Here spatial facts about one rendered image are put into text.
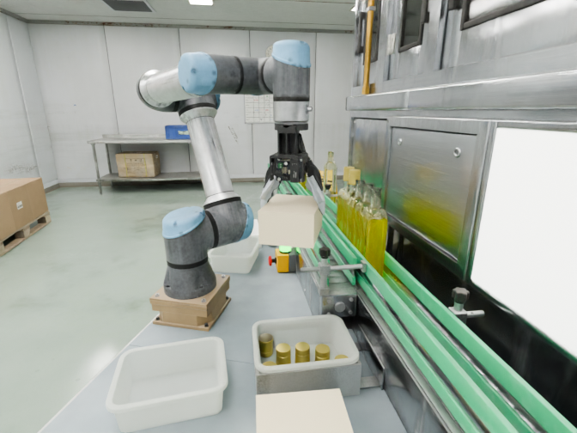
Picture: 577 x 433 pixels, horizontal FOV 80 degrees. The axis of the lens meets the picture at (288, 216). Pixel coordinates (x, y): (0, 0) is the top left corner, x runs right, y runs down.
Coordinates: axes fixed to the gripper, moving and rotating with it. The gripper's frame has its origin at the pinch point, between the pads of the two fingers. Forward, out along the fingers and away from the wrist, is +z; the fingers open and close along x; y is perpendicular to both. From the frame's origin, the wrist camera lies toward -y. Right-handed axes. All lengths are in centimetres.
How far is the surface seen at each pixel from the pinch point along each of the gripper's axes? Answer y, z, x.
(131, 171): -436, 79, -365
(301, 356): 10.5, 30.9, 4.3
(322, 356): 10.3, 30.3, 8.9
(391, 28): -56, -48, 22
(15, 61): -392, -90, -506
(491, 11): -11, -42, 39
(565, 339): 24, 10, 47
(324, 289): -2.5, 20.7, 7.6
